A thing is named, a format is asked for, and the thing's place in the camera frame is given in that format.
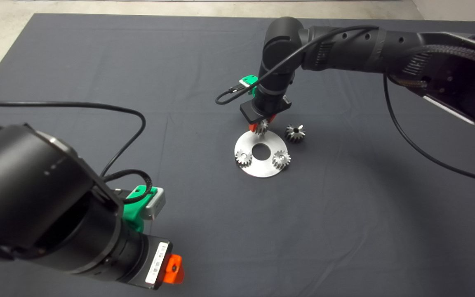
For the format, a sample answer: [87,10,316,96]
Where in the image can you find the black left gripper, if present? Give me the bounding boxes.
[128,233,184,288]

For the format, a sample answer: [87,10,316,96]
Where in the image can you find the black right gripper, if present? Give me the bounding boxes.
[240,95,292,133]

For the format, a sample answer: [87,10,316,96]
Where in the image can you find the larger steel gear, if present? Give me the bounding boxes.
[285,124,306,144]

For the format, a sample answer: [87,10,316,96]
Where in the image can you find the round metal plate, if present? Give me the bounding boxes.
[234,131,289,179]

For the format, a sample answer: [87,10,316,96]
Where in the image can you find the dark grey table cloth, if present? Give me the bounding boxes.
[0,13,475,297]

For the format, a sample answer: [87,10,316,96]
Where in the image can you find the right green camera mount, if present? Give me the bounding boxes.
[240,75,259,96]

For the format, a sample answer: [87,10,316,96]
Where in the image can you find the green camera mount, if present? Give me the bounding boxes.
[240,75,259,96]
[121,184,157,232]

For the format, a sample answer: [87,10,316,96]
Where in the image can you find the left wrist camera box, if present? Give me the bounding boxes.
[141,186,166,219]

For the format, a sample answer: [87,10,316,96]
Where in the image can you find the left green camera mount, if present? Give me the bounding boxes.
[121,184,157,232]

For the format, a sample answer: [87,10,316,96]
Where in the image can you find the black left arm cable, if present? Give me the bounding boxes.
[0,99,152,203]

